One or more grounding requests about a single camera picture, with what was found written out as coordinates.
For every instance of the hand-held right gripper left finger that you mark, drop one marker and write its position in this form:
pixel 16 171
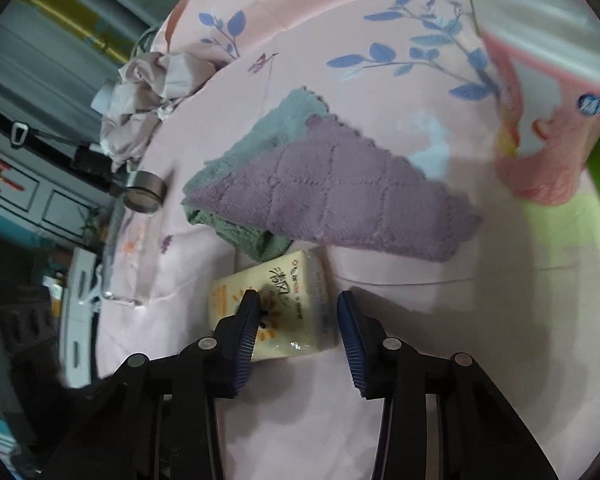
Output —
pixel 242 340

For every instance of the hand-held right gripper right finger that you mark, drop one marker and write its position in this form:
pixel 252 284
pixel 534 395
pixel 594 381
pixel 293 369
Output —
pixel 352 345

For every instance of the yellow tissue packet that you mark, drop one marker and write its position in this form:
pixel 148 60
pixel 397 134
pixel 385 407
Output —
pixel 295 285

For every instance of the purple towel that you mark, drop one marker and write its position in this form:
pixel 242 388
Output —
pixel 340 195

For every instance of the olive green towel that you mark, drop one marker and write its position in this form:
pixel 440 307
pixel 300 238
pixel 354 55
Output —
pixel 280 115

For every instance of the pink printed bedsheet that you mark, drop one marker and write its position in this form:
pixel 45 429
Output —
pixel 455 310

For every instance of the white side table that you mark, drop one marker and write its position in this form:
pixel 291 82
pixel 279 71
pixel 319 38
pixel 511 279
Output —
pixel 80 310

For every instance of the glass jar with metal lid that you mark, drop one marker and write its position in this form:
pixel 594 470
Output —
pixel 142 187

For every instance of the pale panelled cabinet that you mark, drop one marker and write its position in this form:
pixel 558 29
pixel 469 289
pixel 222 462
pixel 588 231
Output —
pixel 55 205

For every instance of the grey curtain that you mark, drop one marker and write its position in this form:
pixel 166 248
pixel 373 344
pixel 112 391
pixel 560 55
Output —
pixel 25 60

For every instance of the yellow patterned curtain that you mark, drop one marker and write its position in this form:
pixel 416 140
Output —
pixel 80 10

